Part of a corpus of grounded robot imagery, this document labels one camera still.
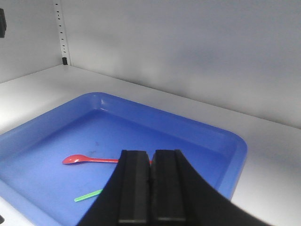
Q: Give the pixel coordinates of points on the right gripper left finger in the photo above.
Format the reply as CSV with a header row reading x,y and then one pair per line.
x,y
125,199

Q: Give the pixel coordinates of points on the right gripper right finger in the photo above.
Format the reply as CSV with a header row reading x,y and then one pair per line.
x,y
181,197

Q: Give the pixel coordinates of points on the red plastic spoon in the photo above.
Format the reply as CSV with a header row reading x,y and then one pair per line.
x,y
77,158

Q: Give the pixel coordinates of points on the blue plastic tray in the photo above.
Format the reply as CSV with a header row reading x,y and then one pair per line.
x,y
35,181

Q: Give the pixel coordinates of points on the black shelf support clip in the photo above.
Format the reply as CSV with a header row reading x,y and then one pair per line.
x,y
64,61

